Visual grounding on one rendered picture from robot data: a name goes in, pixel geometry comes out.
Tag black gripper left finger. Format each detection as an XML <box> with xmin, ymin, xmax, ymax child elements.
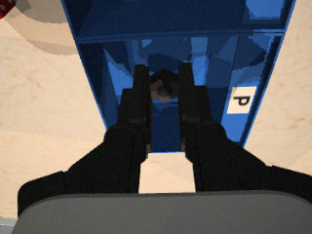
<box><xmin>18</xmin><ymin>64</ymin><xmax>153</xmax><ymax>218</ymax></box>

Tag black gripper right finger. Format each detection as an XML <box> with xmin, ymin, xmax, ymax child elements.
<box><xmin>177</xmin><ymin>62</ymin><xmax>312</xmax><ymax>204</ymax></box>

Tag blue bin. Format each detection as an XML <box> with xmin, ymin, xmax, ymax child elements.
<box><xmin>60</xmin><ymin>0</ymin><xmax>296</xmax><ymax>153</ymax></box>

